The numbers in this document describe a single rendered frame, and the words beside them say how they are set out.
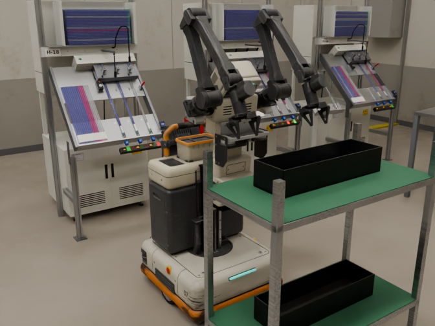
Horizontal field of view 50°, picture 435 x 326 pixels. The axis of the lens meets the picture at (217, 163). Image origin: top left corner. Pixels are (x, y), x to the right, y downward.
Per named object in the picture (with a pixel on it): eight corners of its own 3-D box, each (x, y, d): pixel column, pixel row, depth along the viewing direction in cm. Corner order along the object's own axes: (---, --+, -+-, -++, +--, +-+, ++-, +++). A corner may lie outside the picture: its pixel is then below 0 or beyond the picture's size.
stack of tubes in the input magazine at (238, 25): (268, 39, 458) (269, 10, 450) (225, 40, 430) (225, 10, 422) (260, 38, 468) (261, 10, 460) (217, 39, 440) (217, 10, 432)
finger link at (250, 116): (265, 132, 197) (259, 111, 197) (252, 135, 193) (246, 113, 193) (256, 136, 202) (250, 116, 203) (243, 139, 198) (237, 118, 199)
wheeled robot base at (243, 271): (138, 273, 297) (136, 238, 290) (220, 246, 331) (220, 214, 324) (195, 329, 244) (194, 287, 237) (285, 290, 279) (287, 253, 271)
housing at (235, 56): (263, 66, 473) (269, 55, 463) (223, 68, 447) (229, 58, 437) (259, 60, 477) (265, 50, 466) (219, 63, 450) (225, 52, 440)
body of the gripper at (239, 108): (256, 115, 196) (252, 98, 197) (237, 118, 191) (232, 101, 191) (248, 119, 202) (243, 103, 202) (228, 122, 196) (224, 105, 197)
